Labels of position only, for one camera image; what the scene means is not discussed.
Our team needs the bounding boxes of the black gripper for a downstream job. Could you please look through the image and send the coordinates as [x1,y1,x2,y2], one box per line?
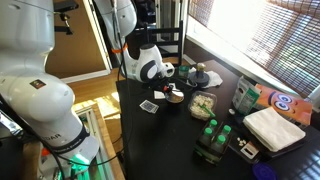
[146,76,178,97]

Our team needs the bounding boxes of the orange label tin can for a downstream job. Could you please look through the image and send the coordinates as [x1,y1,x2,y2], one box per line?
[166,88,184,102]

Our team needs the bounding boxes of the white paper napkin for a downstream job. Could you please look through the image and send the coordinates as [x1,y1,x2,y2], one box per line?
[153,82,179,100]

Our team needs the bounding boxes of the small green jar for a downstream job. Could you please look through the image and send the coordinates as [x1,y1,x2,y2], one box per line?
[178,65,190,79]

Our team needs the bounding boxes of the blue patterned playing cards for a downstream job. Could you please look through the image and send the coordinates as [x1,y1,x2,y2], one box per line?
[139,99,160,115]

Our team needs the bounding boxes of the black tape roll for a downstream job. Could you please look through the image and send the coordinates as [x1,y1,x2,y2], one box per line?
[188,70,211,89]

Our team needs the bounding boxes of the clear container of seeds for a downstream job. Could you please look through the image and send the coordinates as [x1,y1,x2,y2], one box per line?
[187,90,218,122]

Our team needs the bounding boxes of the brass round topped object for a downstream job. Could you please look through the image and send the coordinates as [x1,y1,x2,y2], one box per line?
[195,62,206,75]

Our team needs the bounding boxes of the green plastic scoop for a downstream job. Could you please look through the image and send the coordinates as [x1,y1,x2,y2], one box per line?
[198,103,217,119]

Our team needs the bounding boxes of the crumpled white paper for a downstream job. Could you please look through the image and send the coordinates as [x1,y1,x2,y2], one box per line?
[185,68,223,90]

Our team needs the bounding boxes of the green capped clear bottle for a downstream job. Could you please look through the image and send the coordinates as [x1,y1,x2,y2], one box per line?
[221,124,232,140]
[208,119,219,133]
[213,134,227,153]
[200,127,214,146]

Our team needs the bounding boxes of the black wooden chair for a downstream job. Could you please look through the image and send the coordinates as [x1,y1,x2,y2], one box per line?
[134,21,185,68]

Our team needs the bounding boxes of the pack of green bottles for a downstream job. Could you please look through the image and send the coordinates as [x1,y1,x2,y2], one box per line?
[193,118,233,166]

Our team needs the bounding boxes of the white green food pouch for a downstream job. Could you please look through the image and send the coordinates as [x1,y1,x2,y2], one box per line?
[232,75,262,116]

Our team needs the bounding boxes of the white window sill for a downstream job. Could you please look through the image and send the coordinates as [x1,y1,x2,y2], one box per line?
[184,24,320,111]

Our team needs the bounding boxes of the white card with black slot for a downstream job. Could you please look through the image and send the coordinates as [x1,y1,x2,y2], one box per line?
[239,141,260,160]

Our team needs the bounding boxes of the folded white towel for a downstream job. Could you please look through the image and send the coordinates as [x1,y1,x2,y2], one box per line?
[242,106,307,153]

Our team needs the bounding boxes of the bamboo window blinds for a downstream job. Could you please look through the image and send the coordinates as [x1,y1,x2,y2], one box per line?
[188,0,320,99]

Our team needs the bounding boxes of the blue round lid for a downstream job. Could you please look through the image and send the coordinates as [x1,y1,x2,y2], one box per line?
[251,162,278,180]

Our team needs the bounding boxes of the colourful snack bag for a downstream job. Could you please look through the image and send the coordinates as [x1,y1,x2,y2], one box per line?
[254,83,314,127]

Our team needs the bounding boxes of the black tray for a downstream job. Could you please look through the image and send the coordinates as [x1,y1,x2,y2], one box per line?
[227,115,308,164]

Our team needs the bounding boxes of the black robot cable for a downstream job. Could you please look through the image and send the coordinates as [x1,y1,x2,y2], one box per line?
[0,0,134,180]

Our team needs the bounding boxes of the white door frame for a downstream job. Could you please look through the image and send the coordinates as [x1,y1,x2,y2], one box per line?
[82,0,113,73]

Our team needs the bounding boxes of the wooden frame cart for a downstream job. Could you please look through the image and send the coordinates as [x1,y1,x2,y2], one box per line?
[69,101,126,180]

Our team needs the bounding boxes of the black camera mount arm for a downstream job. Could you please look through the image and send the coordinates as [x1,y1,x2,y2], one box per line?
[54,12,74,36]

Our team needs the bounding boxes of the black mounted camera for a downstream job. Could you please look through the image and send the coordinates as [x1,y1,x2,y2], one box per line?
[53,0,80,13]

